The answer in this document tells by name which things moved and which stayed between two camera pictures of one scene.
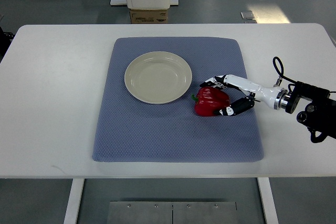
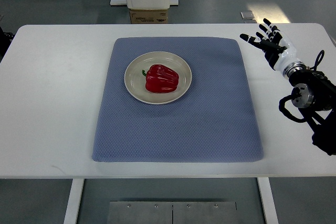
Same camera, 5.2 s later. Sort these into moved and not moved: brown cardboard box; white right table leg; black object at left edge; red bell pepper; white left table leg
Moved: red bell pepper
Not moved: black object at left edge; white right table leg; white left table leg; brown cardboard box
